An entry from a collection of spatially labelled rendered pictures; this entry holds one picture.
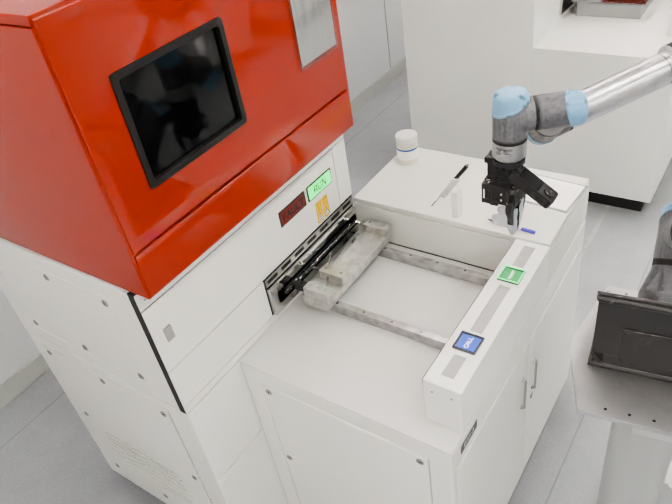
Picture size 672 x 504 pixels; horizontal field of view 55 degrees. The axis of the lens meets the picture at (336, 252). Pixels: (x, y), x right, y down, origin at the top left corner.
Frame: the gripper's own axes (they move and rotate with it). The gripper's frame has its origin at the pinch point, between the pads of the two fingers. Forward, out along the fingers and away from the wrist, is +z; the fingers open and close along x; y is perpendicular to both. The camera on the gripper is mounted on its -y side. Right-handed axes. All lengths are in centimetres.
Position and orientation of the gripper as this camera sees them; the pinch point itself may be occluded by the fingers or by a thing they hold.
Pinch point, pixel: (515, 230)
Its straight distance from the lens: 160.7
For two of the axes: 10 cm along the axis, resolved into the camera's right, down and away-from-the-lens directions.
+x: -5.5, 5.8, -6.1
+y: -8.3, -2.5, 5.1
